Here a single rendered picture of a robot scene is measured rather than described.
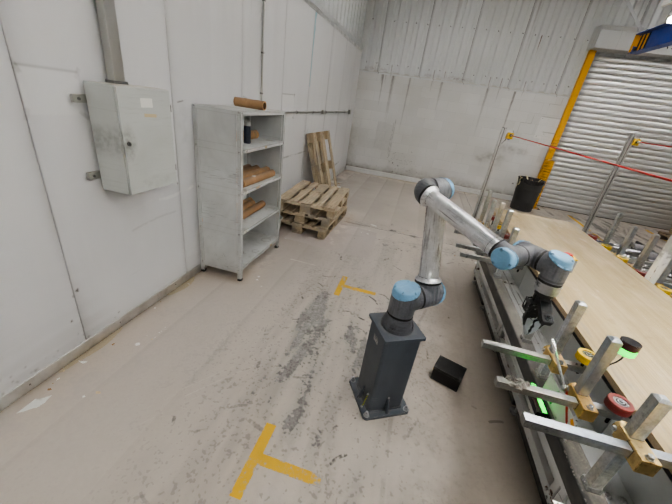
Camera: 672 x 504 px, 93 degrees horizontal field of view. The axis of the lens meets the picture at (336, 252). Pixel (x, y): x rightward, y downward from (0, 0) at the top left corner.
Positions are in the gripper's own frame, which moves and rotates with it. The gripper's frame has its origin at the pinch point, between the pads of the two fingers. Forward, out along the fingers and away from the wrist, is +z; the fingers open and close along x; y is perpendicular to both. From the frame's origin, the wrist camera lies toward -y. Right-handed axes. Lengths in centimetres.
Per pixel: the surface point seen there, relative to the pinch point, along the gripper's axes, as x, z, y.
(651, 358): -57, 5, 11
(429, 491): 18, 95, -18
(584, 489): -13, 25, -46
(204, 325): 192, 95, 53
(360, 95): 205, -92, 760
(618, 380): -32.7, 5.1, -10.3
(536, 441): -39, 79, 16
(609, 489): -29, 33, -37
